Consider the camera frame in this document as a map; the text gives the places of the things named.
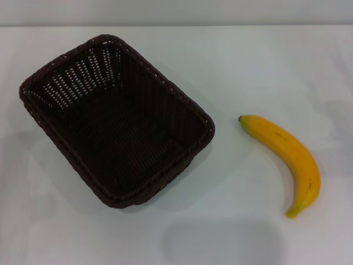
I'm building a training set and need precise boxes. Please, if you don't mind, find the black woven plastic basket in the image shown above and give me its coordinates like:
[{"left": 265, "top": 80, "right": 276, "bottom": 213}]
[{"left": 18, "top": 34, "right": 216, "bottom": 209}]

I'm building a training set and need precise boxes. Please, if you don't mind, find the yellow banana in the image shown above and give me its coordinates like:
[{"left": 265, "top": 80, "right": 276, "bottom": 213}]
[{"left": 238, "top": 114, "right": 322, "bottom": 219}]

